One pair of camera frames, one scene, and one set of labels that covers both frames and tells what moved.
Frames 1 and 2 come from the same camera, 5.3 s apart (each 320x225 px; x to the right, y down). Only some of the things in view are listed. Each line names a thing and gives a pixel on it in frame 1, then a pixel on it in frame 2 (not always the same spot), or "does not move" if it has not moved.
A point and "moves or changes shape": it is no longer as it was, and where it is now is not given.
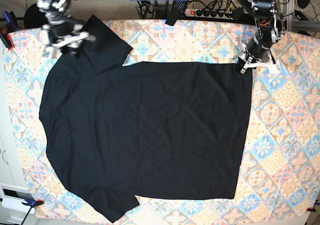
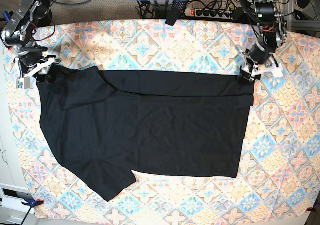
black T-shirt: [116, 131] moves or changes shape
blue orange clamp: [32, 203] does not move
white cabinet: [13, 190] does not move
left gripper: [60, 32] -> [30, 56]
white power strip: [226, 15] does not move
